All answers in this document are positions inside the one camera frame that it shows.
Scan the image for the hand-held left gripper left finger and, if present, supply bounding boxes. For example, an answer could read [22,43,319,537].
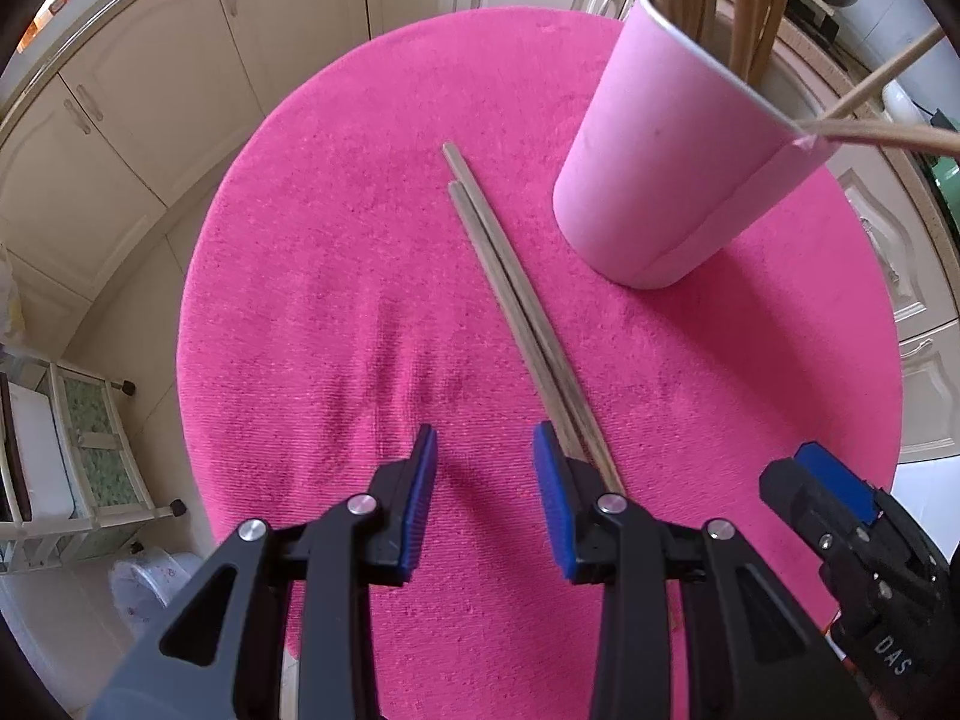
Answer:
[90,424,439,720]

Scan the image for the cream sink base cabinets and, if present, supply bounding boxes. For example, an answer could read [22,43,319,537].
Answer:
[0,0,376,361]

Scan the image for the pair of chopsticks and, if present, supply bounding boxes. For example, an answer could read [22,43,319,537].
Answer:
[442,142,627,496]

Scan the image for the white rolling storage cart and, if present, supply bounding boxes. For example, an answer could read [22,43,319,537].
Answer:
[0,358,186,565]

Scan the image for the clear plastic bag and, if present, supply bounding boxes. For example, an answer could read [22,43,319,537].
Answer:
[111,544,201,632]

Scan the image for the bunch of wooden chopsticks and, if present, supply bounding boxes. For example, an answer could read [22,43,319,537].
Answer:
[652,0,960,157]

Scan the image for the pink round table cloth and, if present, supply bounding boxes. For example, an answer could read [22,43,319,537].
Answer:
[176,9,905,720]

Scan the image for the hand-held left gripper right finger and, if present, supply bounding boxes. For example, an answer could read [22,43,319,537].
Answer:
[532,424,875,720]

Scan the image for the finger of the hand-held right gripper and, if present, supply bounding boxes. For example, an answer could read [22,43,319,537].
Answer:
[759,457,912,593]
[796,444,950,578]

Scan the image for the pink cup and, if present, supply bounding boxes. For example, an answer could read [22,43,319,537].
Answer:
[553,0,839,291]

